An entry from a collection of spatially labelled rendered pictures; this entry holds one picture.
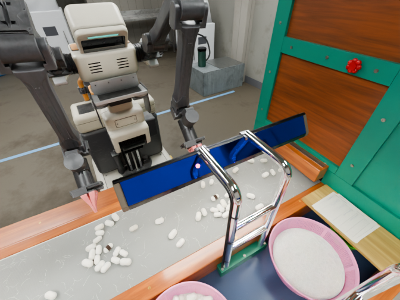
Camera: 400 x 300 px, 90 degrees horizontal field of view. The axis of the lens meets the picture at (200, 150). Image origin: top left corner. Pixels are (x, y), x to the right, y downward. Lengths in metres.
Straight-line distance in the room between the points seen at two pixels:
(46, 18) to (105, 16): 4.46
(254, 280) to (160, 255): 0.33
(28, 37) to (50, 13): 4.87
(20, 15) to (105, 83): 0.53
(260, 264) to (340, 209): 0.37
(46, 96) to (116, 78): 0.49
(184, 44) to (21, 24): 0.40
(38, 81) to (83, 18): 0.46
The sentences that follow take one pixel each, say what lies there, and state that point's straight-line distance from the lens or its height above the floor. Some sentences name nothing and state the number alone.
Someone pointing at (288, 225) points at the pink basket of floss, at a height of 0.74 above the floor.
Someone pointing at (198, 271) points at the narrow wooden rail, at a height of 0.76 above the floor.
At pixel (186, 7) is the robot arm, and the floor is 1.39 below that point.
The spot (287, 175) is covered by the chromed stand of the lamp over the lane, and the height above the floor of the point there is 1.10.
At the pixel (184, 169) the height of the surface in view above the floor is 1.09.
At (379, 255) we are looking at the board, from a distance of 0.92.
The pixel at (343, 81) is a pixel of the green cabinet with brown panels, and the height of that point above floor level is 1.18.
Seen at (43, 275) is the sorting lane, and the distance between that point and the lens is 0.90.
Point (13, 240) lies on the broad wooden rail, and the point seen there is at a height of 0.77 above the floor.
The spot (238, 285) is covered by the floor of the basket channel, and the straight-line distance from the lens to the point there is 0.81.
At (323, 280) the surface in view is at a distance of 0.84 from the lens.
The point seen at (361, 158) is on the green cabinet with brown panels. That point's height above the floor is 0.97.
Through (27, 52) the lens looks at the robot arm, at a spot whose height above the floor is 1.34.
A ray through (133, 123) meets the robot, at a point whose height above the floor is 0.81.
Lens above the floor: 1.45
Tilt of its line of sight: 41 degrees down
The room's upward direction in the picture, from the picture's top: 1 degrees counter-clockwise
